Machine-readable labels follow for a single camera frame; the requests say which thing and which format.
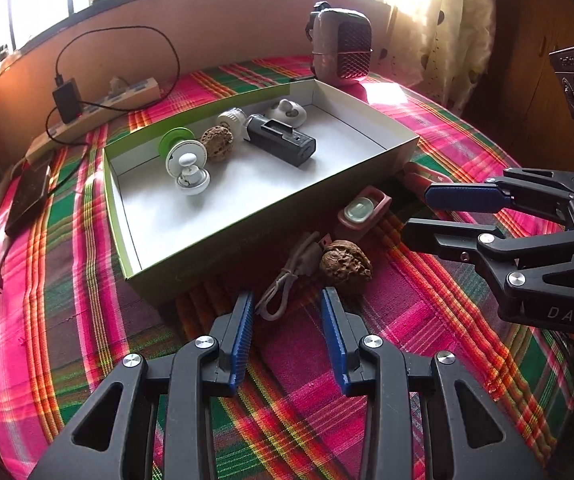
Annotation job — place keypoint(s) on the black power bank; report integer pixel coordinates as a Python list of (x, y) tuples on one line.
[(29, 197)]

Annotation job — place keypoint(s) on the green and white spool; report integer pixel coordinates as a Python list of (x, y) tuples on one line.
[(177, 142)]

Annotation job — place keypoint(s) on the white knob on round base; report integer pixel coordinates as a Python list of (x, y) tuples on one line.
[(287, 111)]

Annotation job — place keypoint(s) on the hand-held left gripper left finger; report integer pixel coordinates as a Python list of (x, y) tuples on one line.
[(242, 340)]

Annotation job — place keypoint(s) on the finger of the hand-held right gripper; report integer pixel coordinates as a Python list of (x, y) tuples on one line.
[(462, 197), (437, 234)]

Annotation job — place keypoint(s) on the cream spotted curtain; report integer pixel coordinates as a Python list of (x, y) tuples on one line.
[(457, 20)]

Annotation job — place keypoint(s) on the black boxy device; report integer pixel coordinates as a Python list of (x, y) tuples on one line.
[(279, 141)]

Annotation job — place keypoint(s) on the walnut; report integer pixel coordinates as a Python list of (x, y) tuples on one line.
[(344, 262), (217, 143)]

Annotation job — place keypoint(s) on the beige power strip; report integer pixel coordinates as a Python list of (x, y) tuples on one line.
[(117, 100)]

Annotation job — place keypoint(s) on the grey knob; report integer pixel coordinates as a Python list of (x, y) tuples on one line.
[(193, 180)]

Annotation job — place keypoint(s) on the green-sided cardboard box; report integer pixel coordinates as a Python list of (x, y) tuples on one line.
[(292, 190)]

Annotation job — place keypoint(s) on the pink case with clear lens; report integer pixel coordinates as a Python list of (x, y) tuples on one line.
[(362, 210)]

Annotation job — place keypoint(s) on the plaid cloth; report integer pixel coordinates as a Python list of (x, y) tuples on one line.
[(442, 310)]

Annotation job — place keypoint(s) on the black charger adapter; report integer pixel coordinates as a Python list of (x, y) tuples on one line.
[(67, 102)]

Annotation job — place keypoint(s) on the red plastic object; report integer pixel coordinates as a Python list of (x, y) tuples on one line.
[(419, 177)]

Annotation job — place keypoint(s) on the small figurine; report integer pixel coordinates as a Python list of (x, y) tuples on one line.
[(116, 84)]

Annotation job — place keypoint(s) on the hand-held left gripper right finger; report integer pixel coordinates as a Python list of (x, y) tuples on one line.
[(334, 340)]

